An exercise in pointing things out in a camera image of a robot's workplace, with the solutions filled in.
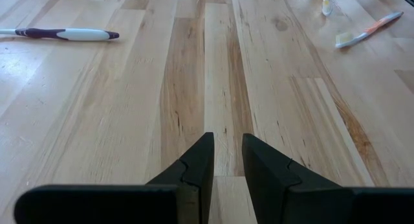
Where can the orange white toothbrush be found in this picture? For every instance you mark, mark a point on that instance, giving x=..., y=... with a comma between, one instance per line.
x=372, y=27
x=327, y=7

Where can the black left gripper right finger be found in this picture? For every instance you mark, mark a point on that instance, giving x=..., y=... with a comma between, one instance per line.
x=275, y=191

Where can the white purple toothbrush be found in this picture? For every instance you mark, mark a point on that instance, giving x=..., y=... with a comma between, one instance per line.
x=84, y=34

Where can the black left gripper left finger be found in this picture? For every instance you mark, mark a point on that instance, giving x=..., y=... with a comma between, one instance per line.
x=194, y=172

